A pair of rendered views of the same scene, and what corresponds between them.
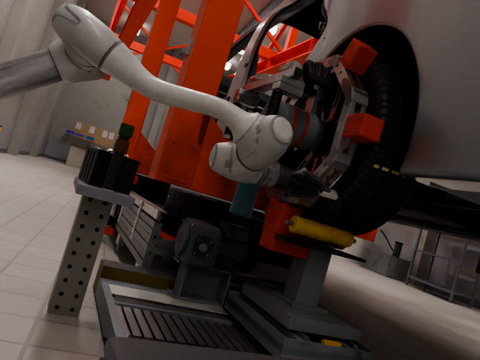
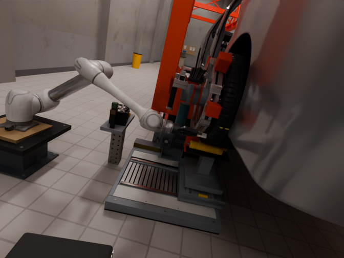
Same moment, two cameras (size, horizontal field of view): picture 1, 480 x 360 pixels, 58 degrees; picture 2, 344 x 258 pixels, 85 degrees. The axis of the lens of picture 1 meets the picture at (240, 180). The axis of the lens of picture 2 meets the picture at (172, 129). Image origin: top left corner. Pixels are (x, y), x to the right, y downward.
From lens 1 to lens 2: 0.77 m
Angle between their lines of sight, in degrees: 31
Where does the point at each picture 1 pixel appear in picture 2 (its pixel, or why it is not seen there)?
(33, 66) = (79, 80)
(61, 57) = not seen: hidden behind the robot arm
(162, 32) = not seen: hidden behind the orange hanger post
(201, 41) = (167, 42)
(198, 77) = (167, 61)
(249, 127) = (141, 117)
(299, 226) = (191, 146)
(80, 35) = (82, 73)
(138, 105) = not seen: hidden behind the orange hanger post
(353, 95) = (211, 89)
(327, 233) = (207, 149)
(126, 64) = (101, 84)
